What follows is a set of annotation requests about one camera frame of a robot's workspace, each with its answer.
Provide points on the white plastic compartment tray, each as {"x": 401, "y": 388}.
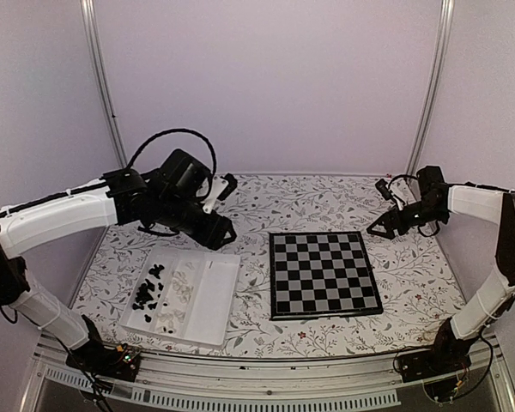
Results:
{"x": 210, "y": 307}

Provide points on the pile of white chess pieces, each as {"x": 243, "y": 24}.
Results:
{"x": 170, "y": 319}

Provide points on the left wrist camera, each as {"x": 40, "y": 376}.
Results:
{"x": 221, "y": 188}

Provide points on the black silver chess board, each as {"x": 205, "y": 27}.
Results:
{"x": 320, "y": 275}

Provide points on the right aluminium frame post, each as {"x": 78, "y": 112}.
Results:
{"x": 439, "y": 54}

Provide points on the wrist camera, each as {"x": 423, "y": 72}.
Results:
{"x": 221, "y": 188}
{"x": 384, "y": 190}

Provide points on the left aluminium frame post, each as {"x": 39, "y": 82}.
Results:
{"x": 90, "y": 25}

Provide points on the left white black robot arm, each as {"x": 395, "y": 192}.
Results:
{"x": 112, "y": 200}

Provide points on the floral patterned table mat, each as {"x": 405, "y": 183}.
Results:
{"x": 416, "y": 286}

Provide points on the front aluminium rail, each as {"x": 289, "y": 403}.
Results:
{"x": 183, "y": 382}

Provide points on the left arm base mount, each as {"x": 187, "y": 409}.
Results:
{"x": 122, "y": 362}

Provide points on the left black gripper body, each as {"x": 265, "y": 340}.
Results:
{"x": 176, "y": 215}

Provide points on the pile of black chess pieces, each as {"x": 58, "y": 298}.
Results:
{"x": 148, "y": 294}

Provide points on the aluminium frame post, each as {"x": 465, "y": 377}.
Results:
{"x": 90, "y": 25}
{"x": 439, "y": 54}

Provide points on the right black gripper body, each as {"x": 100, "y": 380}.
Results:
{"x": 404, "y": 226}

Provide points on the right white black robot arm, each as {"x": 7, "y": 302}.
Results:
{"x": 427, "y": 199}

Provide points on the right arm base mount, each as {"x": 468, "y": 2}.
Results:
{"x": 442, "y": 374}

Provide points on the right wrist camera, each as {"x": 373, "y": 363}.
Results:
{"x": 384, "y": 190}

